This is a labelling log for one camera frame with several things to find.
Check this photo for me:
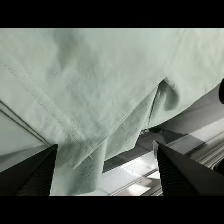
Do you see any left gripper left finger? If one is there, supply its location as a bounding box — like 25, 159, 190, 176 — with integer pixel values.
0, 143, 59, 197

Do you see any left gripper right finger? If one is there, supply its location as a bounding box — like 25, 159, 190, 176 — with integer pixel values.
155, 141, 224, 197

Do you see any pale green T-shirt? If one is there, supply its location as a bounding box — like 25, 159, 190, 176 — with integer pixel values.
0, 28, 224, 197

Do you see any silver frame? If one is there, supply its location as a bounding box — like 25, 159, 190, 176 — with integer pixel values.
103, 128, 224, 197

